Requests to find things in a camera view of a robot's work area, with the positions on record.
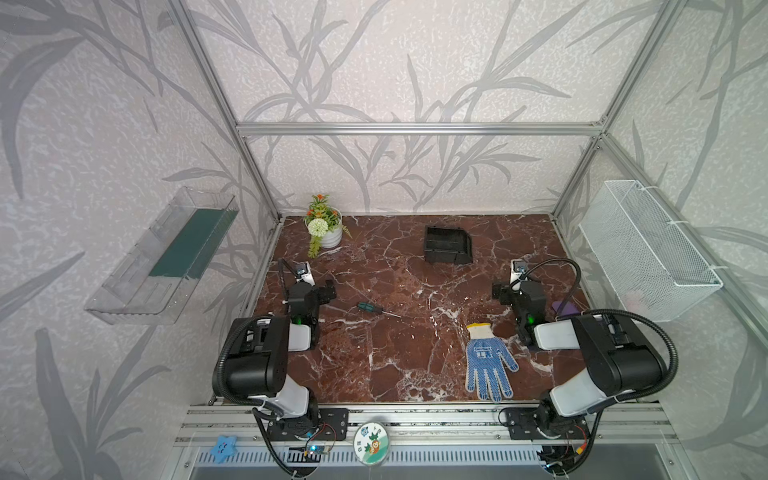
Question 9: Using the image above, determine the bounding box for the clear plastic wall shelf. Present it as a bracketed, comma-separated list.
[85, 187, 239, 326]

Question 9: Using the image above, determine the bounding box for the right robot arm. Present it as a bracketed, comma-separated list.
[491, 278, 679, 428]

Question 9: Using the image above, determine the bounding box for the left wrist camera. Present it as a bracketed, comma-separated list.
[295, 262, 315, 286]

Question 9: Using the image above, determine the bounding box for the potted artificial plant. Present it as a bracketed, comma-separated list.
[304, 194, 352, 258]

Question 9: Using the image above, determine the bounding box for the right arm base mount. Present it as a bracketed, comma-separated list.
[498, 404, 590, 440]

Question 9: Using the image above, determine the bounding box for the aluminium frame crossbar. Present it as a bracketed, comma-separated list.
[236, 122, 603, 137]

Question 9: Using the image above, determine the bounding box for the blue dotted work glove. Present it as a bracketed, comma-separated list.
[465, 323, 519, 403]

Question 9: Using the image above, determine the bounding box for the purple object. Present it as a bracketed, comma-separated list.
[552, 301, 581, 317]

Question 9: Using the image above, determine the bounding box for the black plastic bin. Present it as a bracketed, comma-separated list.
[424, 226, 473, 265]

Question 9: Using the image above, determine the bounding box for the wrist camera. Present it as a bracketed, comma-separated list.
[295, 262, 315, 286]
[510, 259, 528, 285]

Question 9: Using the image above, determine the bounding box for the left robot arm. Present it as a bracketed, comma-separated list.
[212, 280, 337, 430]

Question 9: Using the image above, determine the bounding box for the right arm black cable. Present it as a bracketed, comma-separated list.
[520, 257, 679, 402]

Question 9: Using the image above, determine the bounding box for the white wire mesh basket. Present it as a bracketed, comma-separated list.
[579, 180, 723, 322]

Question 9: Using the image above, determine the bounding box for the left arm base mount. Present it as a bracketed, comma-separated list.
[267, 408, 349, 441]

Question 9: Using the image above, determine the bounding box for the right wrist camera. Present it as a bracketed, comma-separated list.
[510, 259, 528, 285]

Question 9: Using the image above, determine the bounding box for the green handled screwdriver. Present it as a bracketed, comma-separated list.
[357, 302, 400, 318]

